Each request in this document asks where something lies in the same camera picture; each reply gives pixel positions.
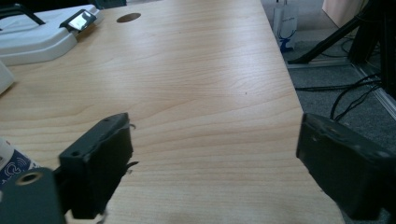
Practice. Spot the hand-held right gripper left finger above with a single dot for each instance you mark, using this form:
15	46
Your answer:
93	168

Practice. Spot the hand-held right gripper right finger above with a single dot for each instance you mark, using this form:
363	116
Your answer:
345	168

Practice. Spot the blue patterned white package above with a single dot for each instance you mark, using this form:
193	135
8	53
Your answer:
12	165

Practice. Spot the small white box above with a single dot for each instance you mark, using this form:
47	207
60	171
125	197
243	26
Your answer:
4	77

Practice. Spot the black metal stand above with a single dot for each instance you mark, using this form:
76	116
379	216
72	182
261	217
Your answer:
358	28

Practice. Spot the white plastic device base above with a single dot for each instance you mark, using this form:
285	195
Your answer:
34	40

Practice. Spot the black clip with shiny metal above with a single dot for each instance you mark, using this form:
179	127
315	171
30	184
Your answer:
79	20

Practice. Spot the white paper bag blue print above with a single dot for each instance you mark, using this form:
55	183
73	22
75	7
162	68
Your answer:
285	26

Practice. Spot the beige board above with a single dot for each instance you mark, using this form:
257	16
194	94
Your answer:
341	11

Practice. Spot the aluminium floor rail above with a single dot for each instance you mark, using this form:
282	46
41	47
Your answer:
370	81

